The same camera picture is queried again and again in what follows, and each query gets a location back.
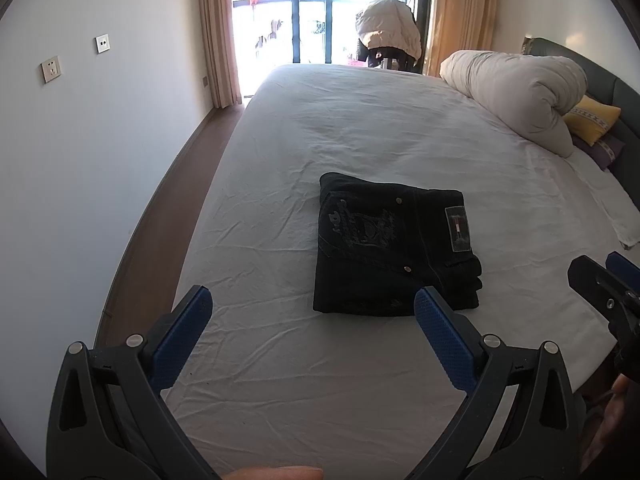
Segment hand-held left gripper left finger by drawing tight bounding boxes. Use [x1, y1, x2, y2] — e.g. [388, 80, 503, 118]
[46, 285, 236, 480]

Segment beige puffy jacket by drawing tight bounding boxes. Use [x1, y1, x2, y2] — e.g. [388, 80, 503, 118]
[355, 0, 423, 61]

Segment dark green headboard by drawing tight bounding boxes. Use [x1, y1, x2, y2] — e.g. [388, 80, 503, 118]
[522, 36, 640, 201]

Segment rolled white duvet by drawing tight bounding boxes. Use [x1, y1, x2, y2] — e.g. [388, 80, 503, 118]
[439, 50, 588, 159]

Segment person's left hand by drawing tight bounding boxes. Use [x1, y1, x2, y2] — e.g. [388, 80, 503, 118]
[220, 465, 325, 480]

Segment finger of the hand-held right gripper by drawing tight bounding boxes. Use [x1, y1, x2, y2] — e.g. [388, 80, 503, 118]
[605, 251, 640, 296]
[567, 255, 640, 336]

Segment person's right hand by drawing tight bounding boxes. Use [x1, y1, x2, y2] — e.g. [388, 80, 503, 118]
[600, 374, 640, 441]

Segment glass balcony door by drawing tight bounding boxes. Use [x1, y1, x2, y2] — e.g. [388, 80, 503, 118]
[227, 0, 436, 68]

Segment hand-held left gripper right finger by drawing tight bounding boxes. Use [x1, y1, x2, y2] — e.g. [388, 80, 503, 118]
[400, 286, 587, 480]

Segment black pants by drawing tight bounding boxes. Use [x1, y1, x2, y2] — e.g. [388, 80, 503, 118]
[312, 172, 483, 317]

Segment white wall socket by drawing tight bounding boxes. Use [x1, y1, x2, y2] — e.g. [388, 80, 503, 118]
[41, 56, 63, 84]

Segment bed with white sheet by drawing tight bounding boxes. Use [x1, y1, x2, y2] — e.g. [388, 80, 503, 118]
[162, 62, 640, 480]

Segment white cloth on bed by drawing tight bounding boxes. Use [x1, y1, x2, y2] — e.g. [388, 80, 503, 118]
[535, 150, 640, 251]

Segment dark chair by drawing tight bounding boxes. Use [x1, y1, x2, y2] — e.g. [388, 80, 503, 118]
[357, 42, 418, 72]

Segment yellow pillow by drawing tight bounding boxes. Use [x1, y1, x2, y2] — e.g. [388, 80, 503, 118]
[562, 95, 622, 147]

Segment purple pillow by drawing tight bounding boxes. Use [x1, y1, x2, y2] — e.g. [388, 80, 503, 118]
[572, 135, 627, 171]

